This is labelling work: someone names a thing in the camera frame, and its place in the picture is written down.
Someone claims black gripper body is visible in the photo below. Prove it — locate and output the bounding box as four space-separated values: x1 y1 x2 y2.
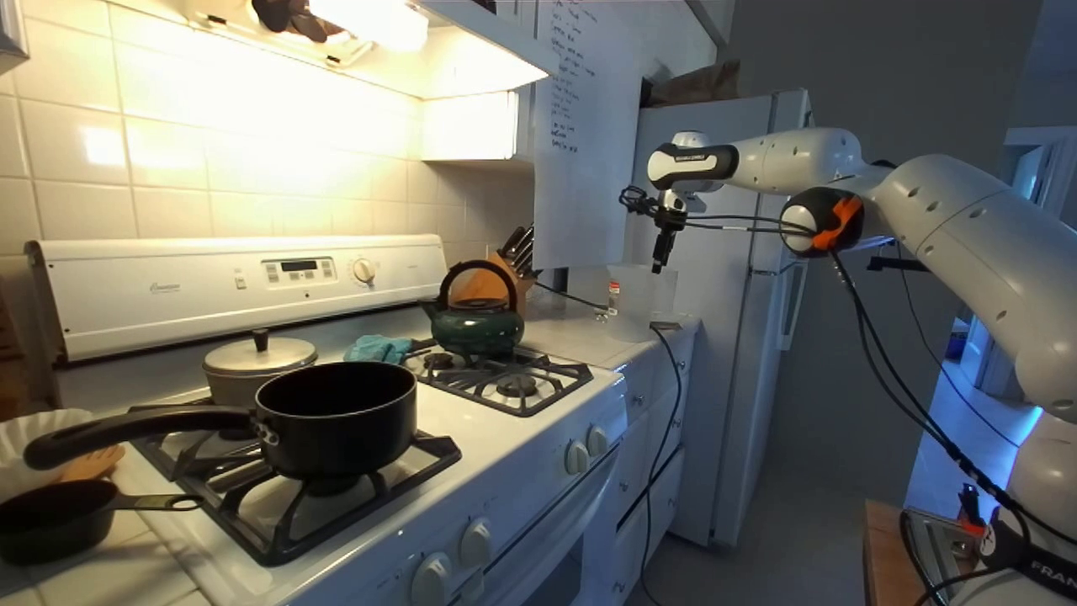
651 193 689 241

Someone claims black saucepan with handle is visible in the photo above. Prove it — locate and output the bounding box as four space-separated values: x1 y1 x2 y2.
24 359 420 489

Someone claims teal blue cloth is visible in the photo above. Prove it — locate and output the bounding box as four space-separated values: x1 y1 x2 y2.
345 331 418 367

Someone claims white oven door handle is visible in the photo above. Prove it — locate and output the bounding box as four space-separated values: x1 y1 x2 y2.
467 448 625 606

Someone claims wooden platform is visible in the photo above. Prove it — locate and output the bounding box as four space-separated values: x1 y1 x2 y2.
863 499 937 606

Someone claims dark green tea kettle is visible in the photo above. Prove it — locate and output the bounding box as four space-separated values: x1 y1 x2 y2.
420 259 530 363

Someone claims black burner grate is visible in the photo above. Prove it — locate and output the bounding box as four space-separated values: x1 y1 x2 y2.
132 429 466 570
401 337 595 420

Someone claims white range hood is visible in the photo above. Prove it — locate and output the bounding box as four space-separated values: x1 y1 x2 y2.
113 0 551 165

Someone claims white drawer cabinet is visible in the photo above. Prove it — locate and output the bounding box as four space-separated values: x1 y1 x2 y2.
610 318 705 606

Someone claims white gas stove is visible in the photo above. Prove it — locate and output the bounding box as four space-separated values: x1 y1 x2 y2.
24 234 632 606

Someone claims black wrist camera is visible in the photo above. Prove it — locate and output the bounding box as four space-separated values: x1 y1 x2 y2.
615 184 663 218

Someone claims white refrigerator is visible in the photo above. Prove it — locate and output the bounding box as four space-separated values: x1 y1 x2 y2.
632 88 819 553

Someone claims black power cable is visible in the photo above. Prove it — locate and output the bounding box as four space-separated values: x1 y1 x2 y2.
612 321 688 606

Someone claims brown cardboard box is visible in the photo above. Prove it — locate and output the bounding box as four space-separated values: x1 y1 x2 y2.
635 56 749 110

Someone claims small black frying pan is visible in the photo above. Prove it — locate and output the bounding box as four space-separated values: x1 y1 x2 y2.
0 478 199 566

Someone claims silver lidded saucepan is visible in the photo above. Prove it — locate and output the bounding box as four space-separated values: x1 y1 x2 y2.
199 326 321 412

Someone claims white plate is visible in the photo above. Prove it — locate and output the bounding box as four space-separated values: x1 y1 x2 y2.
0 403 127 503

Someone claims black robot arm cable bundle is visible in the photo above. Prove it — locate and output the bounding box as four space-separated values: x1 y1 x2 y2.
670 205 1077 599

